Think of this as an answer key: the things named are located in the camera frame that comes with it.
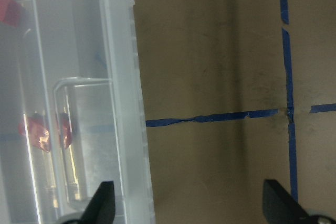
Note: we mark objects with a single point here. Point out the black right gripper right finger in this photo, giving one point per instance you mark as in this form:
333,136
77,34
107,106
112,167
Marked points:
280,208

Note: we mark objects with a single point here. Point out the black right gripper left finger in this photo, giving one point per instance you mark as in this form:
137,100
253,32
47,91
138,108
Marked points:
101,208

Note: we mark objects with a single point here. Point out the clear plastic box lid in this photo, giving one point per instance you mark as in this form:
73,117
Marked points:
77,57

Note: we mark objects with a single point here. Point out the red block under lid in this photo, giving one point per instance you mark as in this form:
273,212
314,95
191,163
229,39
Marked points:
39,134
12,13

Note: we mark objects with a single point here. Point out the brown paper table cover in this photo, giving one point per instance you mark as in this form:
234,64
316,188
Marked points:
230,85

